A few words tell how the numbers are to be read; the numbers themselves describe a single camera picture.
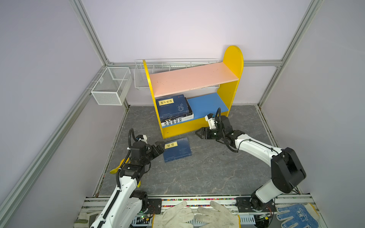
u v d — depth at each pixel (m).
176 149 0.95
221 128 0.68
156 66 0.93
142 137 0.74
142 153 0.62
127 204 0.60
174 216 0.71
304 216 0.71
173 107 0.87
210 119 0.79
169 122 0.89
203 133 0.77
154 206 0.74
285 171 0.44
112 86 1.02
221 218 0.70
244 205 0.73
